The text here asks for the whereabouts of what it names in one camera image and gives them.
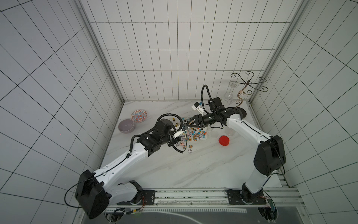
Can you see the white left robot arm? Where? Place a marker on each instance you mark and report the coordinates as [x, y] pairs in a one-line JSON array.
[[95, 191]]

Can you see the copper wine glass rack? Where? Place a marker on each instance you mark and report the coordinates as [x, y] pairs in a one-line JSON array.
[[246, 86]]

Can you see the clear lollipop jar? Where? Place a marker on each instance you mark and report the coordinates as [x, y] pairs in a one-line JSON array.
[[229, 131]]

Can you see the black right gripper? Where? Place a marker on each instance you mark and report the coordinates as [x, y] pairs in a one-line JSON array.
[[199, 120]]

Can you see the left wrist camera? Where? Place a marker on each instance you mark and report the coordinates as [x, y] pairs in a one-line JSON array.
[[179, 132]]

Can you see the clear hanging wine glass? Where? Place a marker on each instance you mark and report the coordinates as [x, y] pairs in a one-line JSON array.
[[228, 96]]

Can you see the jar of pastel candies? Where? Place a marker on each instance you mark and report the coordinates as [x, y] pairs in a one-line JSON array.
[[185, 137]]

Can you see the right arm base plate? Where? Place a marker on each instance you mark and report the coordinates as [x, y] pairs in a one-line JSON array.
[[245, 197]]

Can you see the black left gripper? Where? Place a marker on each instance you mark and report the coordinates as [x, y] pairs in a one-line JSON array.
[[170, 143]]

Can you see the pile of swirl candies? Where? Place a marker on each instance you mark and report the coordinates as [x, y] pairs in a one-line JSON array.
[[197, 136]]

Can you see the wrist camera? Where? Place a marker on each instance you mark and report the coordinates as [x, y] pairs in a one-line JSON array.
[[198, 107], [179, 132]]

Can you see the clear round jar lid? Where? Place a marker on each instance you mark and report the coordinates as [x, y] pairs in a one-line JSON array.
[[214, 134]]

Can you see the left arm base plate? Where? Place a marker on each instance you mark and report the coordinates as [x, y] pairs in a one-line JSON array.
[[145, 197]]

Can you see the white plastic tray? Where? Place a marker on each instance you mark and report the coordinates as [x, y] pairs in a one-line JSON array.
[[195, 131]]

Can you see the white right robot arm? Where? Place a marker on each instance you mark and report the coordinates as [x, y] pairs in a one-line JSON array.
[[270, 153]]

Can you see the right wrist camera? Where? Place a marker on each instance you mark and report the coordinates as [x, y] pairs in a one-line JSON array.
[[198, 107]]

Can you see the red jar lid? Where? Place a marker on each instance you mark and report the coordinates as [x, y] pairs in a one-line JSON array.
[[224, 140]]

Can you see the aluminium mounting rail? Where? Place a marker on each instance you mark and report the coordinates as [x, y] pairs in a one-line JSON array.
[[187, 198]]

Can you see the colourful patterned bowl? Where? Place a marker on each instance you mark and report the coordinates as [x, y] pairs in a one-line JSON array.
[[139, 115]]

